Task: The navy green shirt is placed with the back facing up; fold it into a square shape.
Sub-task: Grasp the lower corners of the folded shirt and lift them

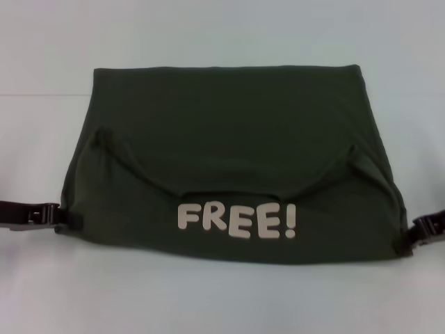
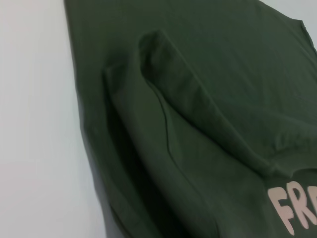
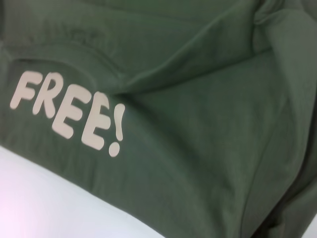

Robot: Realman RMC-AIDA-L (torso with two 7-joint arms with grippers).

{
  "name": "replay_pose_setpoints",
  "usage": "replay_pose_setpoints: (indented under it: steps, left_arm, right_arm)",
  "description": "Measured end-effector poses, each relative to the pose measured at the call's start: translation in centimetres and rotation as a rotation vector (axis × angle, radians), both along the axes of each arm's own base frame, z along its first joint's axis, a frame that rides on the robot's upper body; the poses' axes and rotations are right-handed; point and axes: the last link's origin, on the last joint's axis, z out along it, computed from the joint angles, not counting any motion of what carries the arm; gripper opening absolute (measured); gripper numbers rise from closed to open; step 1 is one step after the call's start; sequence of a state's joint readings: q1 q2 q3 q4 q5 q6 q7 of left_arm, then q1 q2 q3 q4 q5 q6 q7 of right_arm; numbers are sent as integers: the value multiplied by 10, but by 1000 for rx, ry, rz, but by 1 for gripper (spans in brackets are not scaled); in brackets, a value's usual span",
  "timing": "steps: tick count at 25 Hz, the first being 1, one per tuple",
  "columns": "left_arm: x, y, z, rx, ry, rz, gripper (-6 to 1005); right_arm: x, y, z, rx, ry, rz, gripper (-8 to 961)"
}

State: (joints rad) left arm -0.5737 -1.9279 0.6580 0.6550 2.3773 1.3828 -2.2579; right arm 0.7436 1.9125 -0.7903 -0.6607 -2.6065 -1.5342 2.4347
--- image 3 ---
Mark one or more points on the dark green shirt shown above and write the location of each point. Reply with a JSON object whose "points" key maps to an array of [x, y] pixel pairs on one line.
{"points": [[198, 124]]}

